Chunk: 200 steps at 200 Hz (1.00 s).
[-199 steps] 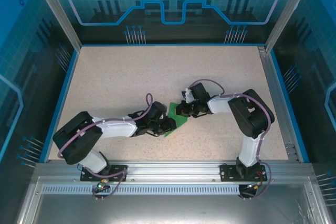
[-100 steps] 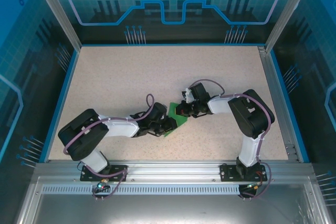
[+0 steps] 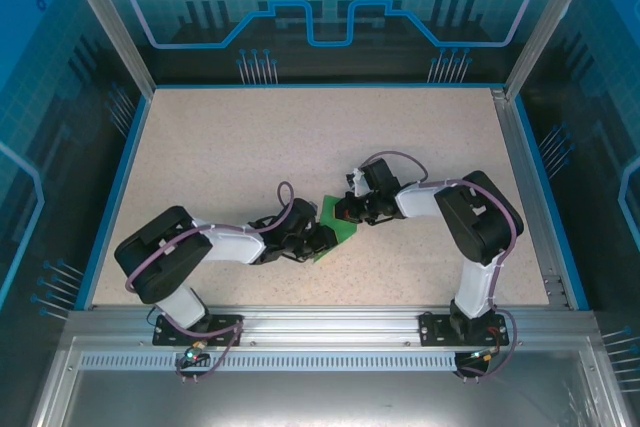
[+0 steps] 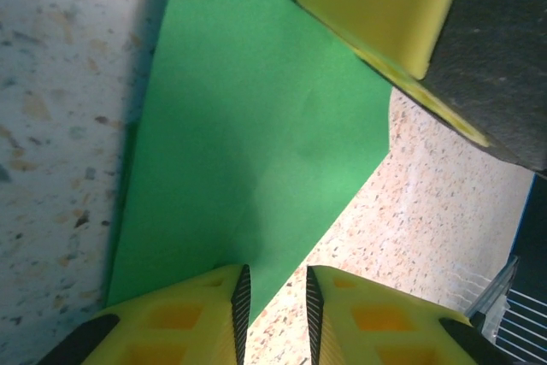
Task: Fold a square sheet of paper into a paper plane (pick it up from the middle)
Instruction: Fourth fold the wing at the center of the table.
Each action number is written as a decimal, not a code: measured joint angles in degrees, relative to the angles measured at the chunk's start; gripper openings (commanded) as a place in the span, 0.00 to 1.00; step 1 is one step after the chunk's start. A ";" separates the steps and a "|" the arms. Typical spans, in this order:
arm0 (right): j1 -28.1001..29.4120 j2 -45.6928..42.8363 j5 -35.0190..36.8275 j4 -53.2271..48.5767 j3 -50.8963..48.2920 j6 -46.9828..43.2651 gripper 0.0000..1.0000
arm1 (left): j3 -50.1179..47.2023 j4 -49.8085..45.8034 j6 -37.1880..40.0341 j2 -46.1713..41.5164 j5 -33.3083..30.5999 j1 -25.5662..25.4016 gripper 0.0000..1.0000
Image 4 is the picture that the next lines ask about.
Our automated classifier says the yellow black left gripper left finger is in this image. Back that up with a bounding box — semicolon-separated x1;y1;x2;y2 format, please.
36;263;253;365

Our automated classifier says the blue table edge strip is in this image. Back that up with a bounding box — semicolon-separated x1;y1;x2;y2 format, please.
508;174;538;257

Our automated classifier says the green paper sheet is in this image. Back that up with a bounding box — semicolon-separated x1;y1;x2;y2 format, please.
104;0;391;327

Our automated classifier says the aluminium side rail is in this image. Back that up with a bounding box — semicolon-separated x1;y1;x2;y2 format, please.
465;253;521;327

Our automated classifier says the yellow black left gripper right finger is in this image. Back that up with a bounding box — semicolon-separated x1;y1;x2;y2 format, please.
305;265;527;365

